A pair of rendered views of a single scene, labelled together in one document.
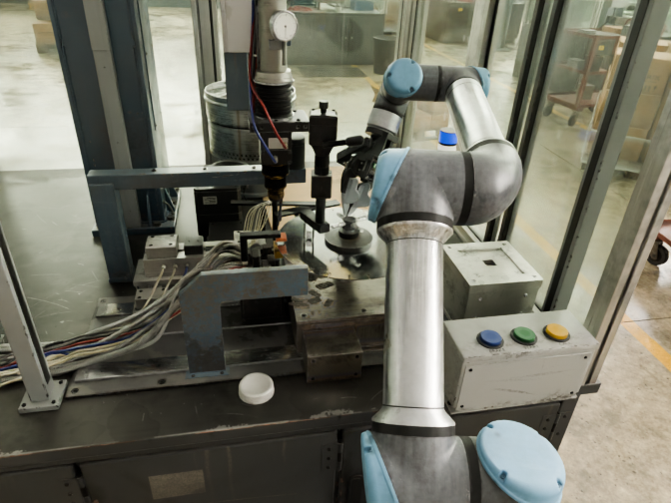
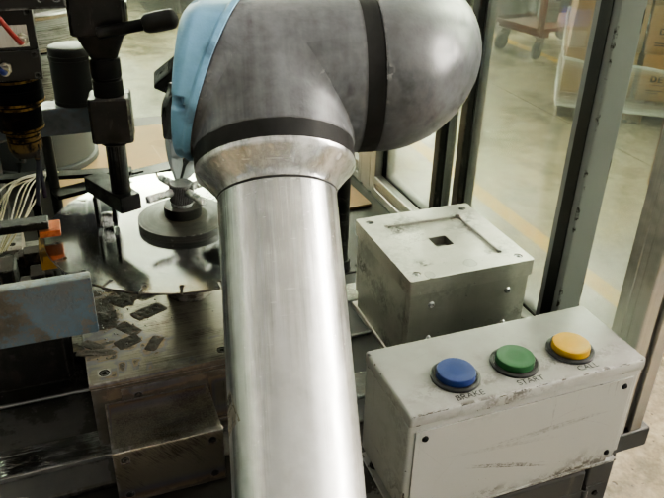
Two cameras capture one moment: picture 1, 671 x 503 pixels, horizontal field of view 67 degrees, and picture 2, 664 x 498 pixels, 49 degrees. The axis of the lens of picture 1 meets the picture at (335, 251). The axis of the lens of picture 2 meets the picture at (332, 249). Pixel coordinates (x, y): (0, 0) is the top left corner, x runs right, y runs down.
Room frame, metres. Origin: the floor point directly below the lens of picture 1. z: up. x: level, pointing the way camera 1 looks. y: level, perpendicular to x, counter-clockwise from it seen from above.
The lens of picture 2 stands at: (0.21, -0.08, 1.36)
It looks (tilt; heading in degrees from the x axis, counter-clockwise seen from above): 29 degrees down; 351
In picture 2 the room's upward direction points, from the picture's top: 2 degrees clockwise
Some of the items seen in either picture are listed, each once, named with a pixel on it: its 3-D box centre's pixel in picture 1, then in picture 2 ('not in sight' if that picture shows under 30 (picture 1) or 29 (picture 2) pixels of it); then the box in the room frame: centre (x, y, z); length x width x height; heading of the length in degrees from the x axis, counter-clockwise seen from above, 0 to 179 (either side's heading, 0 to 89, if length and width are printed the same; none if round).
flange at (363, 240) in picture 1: (348, 235); (183, 212); (1.03, -0.03, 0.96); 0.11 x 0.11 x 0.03
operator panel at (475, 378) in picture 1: (511, 360); (496, 408); (0.79, -0.37, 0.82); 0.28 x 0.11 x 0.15; 102
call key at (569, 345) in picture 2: (556, 333); (569, 350); (0.79, -0.44, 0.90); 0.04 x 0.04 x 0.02
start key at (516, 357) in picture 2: (523, 336); (514, 363); (0.77, -0.37, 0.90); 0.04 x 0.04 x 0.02
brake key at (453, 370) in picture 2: (489, 339); (455, 376); (0.76, -0.30, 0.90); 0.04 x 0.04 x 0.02
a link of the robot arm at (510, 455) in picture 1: (508, 480); not in sight; (0.45, -0.25, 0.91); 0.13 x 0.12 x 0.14; 90
